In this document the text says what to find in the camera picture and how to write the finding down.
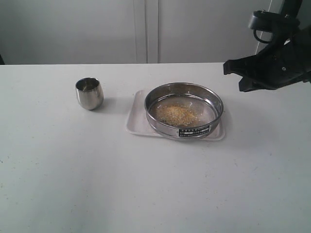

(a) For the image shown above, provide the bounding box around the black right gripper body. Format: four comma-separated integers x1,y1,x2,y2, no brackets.
257,26,311,89

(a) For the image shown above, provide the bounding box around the yellow and white grain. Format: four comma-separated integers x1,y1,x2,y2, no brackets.
155,105,197,127

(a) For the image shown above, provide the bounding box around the stainless steel cup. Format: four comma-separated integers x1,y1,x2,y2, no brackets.
75,77,104,110

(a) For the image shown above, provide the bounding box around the round stainless steel sieve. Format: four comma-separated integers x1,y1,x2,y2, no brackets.
144,83,224,140

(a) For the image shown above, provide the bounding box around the white plastic tray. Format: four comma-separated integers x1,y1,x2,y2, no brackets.
126,89,225,141

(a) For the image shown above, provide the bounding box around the white cabinet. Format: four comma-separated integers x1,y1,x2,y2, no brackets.
0,0,282,64

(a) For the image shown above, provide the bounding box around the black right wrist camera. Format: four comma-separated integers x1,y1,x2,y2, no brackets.
248,11,300,44

